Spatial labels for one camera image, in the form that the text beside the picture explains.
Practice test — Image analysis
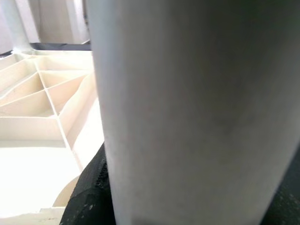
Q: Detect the black tablecloth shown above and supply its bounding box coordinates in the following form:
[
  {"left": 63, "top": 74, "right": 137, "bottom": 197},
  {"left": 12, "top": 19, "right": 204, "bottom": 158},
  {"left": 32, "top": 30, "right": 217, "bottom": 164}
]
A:
[{"left": 0, "top": 41, "right": 92, "bottom": 60}]

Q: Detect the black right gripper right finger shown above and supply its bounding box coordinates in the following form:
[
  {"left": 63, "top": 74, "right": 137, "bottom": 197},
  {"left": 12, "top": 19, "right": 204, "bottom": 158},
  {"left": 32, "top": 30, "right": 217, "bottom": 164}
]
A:
[{"left": 263, "top": 145, "right": 300, "bottom": 225}]

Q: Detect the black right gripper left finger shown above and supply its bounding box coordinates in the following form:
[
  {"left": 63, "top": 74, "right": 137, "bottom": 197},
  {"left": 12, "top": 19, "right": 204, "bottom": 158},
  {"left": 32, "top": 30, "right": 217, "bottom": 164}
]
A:
[{"left": 60, "top": 142, "right": 116, "bottom": 225}]

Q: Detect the white plastic table top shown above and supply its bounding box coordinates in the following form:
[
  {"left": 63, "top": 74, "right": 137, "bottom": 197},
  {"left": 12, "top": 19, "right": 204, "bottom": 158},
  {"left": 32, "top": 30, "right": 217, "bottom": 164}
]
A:
[{"left": 0, "top": 48, "right": 106, "bottom": 225}]

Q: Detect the white plastic table leg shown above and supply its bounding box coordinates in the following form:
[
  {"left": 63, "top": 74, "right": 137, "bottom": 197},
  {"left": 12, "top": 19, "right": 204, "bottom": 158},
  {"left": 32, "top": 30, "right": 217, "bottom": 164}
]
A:
[
  {"left": 1, "top": 0, "right": 36, "bottom": 54},
  {"left": 86, "top": 0, "right": 300, "bottom": 225}
]

